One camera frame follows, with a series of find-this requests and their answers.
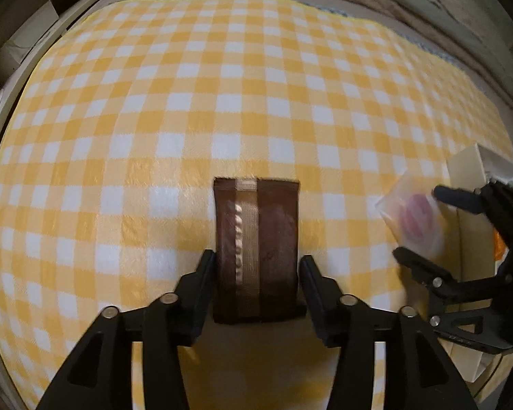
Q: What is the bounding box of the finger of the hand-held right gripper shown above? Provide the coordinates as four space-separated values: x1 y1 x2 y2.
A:
434 184 497 215
393 246 459 296

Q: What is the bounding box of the clear packet pink round snack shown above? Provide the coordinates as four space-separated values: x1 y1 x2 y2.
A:
375 171 447 261

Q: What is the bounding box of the orange snack packet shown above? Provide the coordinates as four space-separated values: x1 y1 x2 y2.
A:
494 231 507 265

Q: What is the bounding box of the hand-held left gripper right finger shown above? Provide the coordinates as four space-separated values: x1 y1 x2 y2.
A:
298 254 479 410

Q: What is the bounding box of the white cardboard box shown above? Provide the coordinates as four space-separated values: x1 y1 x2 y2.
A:
446 143 513 383

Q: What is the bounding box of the yellow checkered mat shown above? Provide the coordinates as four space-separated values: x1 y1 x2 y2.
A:
0 0 513 410

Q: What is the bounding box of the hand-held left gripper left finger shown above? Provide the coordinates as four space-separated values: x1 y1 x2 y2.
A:
36 248 216 410

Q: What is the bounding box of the brown snack packet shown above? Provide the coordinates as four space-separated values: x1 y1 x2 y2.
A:
213 176 301 324

